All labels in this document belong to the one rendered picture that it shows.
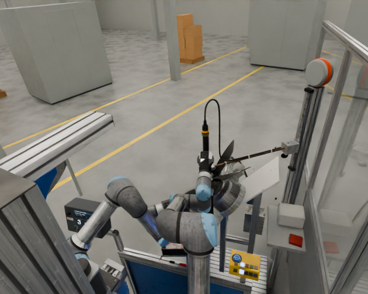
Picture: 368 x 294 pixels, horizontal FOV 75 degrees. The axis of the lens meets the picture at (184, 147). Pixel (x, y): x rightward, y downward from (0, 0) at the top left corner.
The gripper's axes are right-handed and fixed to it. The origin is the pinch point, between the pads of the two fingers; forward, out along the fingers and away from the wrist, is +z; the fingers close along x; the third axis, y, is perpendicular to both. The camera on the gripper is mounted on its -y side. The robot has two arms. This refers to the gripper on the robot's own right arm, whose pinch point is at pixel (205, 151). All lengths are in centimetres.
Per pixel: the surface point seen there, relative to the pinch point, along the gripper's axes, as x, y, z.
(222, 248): 12, 106, 6
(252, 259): 27, 43, -42
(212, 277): 5, 65, -42
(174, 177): -57, 152, 149
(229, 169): 16.6, 37.0, 29.1
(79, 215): -78, 29, -29
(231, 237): 19, 92, 7
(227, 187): 13.8, 31.2, 2.4
